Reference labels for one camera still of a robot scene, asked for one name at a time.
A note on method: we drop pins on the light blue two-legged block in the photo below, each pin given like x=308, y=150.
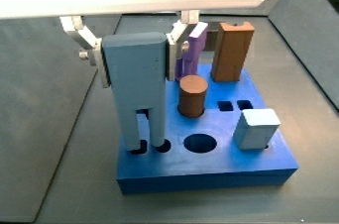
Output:
x=135, y=60

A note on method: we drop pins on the light blue square block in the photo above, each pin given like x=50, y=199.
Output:
x=256, y=129

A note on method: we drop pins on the blue shape sorter board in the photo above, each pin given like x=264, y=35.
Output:
x=204, y=158

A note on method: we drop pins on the purple pentagon two-legged block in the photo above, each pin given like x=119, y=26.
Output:
x=189, y=61

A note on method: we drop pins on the brown cylinder peg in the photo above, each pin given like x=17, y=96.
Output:
x=194, y=87

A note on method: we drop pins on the tall brown notched block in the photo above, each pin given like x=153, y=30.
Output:
x=233, y=46

